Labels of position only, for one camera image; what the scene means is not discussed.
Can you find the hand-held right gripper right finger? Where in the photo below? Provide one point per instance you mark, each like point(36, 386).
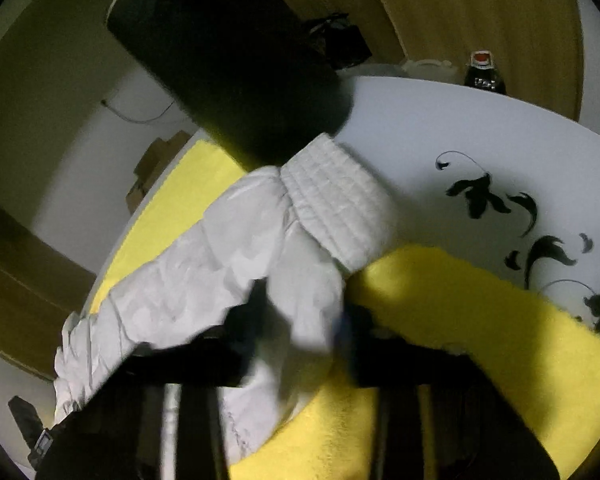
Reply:
point(365, 355)

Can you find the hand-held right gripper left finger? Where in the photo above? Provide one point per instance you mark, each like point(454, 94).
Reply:
point(240, 320)

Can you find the white down jacket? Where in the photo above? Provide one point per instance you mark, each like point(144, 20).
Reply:
point(205, 270)

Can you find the yellow blanket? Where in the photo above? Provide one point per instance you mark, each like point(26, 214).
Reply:
point(480, 320)

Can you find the open cardboard box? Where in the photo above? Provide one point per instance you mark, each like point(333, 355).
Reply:
point(155, 160)

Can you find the wooden wardrobe with light stripes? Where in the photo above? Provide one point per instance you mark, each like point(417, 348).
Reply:
point(25, 285)

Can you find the white container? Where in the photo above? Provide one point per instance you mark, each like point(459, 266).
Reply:
point(425, 66)

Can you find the dark bottle with red cap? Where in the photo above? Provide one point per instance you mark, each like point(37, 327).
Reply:
point(484, 77)

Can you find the wooden door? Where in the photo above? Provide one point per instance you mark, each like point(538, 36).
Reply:
point(480, 5)

